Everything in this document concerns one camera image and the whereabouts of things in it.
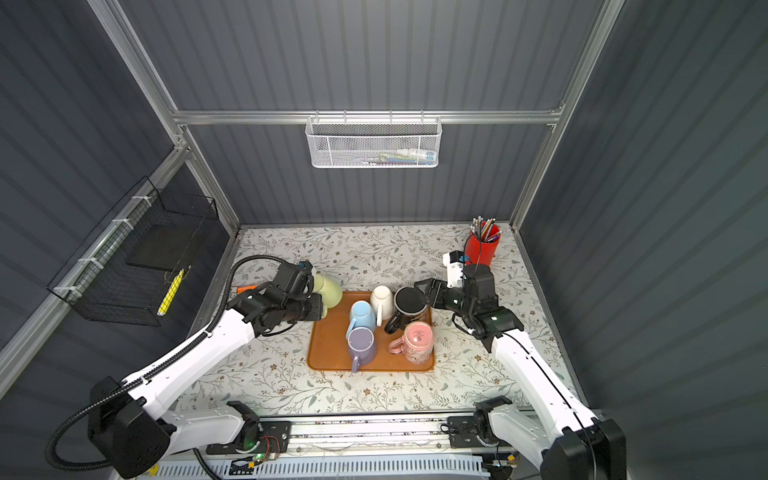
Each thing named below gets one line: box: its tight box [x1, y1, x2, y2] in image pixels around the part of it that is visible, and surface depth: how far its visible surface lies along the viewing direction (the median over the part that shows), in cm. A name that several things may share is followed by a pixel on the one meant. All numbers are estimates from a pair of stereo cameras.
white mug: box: [370, 285, 395, 327], surface depth 91 cm
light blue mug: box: [346, 300, 376, 340], surface depth 87 cm
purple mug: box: [347, 326, 377, 373], surface depth 83 cm
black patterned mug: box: [384, 286, 432, 335], surface depth 87 cm
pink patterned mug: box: [388, 321, 434, 365], surface depth 81 cm
